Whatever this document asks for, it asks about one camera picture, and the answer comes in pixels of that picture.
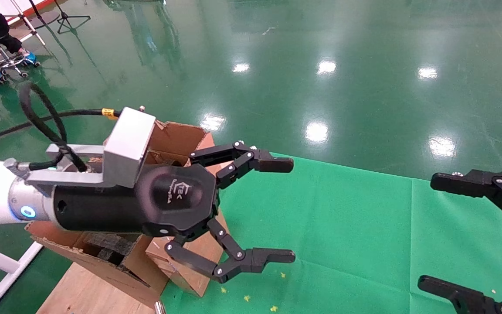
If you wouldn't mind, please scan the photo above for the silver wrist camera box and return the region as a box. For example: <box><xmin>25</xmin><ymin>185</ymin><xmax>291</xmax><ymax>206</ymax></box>
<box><xmin>24</xmin><ymin>107</ymin><xmax>156</xmax><ymax>192</ymax></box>

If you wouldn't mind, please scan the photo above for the thick black braided cable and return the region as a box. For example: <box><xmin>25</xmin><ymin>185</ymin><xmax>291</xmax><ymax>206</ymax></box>
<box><xmin>18</xmin><ymin>82</ymin><xmax>88</xmax><ymax>173</ymax></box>

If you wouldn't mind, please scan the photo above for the black round base stand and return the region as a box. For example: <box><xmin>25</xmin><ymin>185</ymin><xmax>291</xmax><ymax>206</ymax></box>
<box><xmin>28</xmin><ymin>0</ymin><xmax>61</xmax><ymax>27</ymax></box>

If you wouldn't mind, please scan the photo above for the black foam insert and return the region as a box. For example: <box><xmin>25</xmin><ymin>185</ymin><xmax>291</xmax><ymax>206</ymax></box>
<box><xmin>83</xmin><ymin>233</ymin><xmax>140</xmax><ymax>266</ymax></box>

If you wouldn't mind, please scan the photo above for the black cable with yellow tag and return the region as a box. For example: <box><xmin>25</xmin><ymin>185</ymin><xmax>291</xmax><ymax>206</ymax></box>
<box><xmin>0</xmin><ymin>108</ymin><xmax>122</xmax><ymax>149</ymax></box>

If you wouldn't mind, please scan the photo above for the rolling stool base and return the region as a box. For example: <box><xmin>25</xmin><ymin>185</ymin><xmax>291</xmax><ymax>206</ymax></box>
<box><xmin>0</xmin><ymin>44</ymin><xmax>41</xmax><ymax>79</ymax></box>

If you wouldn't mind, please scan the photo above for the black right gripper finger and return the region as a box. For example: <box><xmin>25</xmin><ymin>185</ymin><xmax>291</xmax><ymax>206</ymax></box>
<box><xmin>430</xmin><ymin>167</ymin><xmax>502</xmax><ymax>232</ymax></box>
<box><xmin>417</xmin><ymin>275</ymin><xmax>502</xmax><ymax>314</ymax></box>

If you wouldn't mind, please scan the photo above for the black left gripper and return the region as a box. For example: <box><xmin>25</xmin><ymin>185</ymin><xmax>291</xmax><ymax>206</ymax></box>
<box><xmin>53</xmin><ymin>140</ymin><xmax>296</xmax><ymax>284</ymax></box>

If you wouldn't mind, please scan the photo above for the black tripod stand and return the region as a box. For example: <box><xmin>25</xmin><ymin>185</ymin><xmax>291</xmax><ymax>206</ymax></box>
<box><xmin>53</xmin><ymin>0</ymin><xmax>91</xmax><ymax>34</ymax></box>

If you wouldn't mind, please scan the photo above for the small brown cardboard box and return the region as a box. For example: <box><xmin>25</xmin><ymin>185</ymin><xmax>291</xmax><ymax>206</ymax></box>
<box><xmin>146</xmin><ymin>209</ymin><xmax>231</xmax><ymax>298</ymax></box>

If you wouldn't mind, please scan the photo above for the green cloth mat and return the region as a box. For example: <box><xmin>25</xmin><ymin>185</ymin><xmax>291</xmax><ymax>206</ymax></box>
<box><xmin>159</xmin><ymin>150</ymin><xmax>502</xmax><ymax>314</ymax></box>

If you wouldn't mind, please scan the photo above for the large open cardboard carton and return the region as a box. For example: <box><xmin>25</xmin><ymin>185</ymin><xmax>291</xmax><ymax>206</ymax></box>
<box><xmin>24</xmin><ymin>120</ymin><xmax>217</xmax><ymax>308</ymax></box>

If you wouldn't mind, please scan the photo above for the grey tripod stand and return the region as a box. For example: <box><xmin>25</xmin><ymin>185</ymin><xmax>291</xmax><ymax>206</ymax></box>
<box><xmin>9</xmin><ymin>0</ymin><xmax>47</xmax><ymax>46</ymax></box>

